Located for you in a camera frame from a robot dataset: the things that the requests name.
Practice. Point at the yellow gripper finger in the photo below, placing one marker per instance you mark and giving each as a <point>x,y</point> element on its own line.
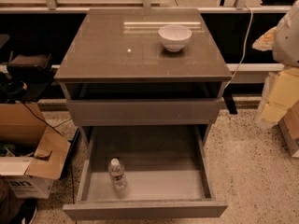
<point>265,41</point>

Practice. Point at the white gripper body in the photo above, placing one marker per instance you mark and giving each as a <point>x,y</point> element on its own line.
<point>287,42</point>

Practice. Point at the clear plastic water bottle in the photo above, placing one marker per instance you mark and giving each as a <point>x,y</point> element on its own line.
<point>116,172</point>

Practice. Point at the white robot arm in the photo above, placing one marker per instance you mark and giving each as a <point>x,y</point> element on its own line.
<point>285,49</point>

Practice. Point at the grey drawer cabinet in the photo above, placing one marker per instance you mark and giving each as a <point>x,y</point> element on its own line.
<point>117,54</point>

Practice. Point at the closed grey top drawer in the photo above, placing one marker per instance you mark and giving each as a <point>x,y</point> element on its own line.
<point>145,112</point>

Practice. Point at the open grey middle drawer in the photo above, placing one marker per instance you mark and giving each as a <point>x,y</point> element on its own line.
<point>165,170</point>

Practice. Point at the cardboard box right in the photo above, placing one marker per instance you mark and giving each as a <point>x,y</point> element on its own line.
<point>289,126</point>

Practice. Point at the white ceramic bowl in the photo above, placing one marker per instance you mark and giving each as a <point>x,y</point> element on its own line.
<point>174,37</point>

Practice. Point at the black tray on shelf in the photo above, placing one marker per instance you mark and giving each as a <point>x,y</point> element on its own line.
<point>21,64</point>

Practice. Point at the black round object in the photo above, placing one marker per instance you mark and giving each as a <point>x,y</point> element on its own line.
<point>15,89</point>

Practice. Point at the open cardboard box left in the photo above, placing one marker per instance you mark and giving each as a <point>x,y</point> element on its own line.
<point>32,153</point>

